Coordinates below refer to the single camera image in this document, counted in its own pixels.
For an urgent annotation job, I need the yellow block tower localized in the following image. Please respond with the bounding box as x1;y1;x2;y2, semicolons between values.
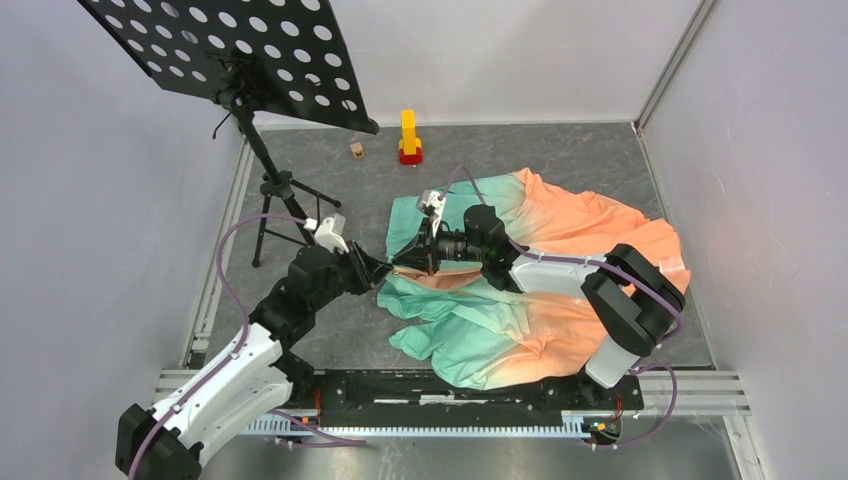
399;109;422;155

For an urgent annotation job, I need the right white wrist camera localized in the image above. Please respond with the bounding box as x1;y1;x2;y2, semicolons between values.
416;190;446;238

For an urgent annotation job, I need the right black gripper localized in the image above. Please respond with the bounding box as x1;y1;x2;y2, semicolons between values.
392;218;487;277

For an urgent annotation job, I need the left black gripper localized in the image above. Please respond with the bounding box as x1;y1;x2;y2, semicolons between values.
310;239;394;311

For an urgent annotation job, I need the red cylinder block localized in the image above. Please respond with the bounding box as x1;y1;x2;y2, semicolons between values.
398;147;423;166

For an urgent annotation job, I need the green and orange jacket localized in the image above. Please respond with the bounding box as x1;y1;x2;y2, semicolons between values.
377;169;691;390

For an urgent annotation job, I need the black perforated music stand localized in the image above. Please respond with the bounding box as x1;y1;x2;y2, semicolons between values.
78;0;381;268

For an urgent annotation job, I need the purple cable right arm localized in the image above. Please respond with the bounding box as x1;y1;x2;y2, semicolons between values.
438;164;686;450

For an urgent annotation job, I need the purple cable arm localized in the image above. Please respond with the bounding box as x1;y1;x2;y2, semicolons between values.
127;213;369;480
438;164;686;450

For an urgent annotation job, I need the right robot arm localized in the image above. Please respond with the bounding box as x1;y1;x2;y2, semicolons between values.
391;204;685;408

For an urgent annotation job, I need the white toothed cable duct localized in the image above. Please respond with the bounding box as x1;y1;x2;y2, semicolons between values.
243;415;590;440

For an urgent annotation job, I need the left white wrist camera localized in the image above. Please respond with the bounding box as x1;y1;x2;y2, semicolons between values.
304;213;349;253

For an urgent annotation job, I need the small wooden cube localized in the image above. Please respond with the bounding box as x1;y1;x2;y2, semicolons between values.
350;142;365;159

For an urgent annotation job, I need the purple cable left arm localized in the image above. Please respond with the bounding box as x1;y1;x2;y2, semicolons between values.
127;213;369;480

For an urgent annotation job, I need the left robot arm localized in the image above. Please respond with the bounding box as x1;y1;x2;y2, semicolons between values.
115;242;393;479

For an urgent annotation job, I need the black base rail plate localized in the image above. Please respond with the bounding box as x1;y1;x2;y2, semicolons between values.
284;369;645;427

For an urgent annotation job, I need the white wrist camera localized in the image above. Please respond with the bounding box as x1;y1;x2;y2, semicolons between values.
416;190;446;238
304;213;349;253

